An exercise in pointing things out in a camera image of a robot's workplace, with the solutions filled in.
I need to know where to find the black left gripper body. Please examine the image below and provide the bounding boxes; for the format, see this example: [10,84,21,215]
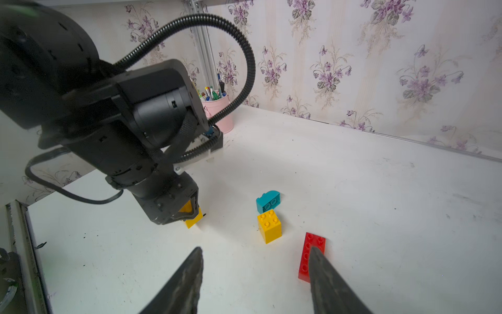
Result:
[133,173,199,225]

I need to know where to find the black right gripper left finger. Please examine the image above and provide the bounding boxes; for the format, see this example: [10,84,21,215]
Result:
[141,247,203,314]

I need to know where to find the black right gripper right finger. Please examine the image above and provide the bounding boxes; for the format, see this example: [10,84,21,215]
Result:
[309,247,372,314]

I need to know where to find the red long lego brick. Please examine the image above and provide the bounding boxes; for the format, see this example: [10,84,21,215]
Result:
[298,232,326,283]

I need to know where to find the teal curved lego brick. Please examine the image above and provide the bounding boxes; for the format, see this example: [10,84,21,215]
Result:
[256,190,281,214]

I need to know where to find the yellow square lego brick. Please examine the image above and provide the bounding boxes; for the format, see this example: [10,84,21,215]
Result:
[257,209,282,244]

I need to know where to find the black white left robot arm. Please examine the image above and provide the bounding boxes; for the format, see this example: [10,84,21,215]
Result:
[1,1,209,225]

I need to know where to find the pink pen cup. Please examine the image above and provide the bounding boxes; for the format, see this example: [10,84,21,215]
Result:
[201,93,235,135]

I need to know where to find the pens in cup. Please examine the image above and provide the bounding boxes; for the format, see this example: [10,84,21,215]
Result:
[197,73,227,102]

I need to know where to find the aluminium mounting rail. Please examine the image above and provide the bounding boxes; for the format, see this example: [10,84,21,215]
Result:
[1,200,52,313]

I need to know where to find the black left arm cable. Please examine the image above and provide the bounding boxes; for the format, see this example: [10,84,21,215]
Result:
[113,13,256,164]

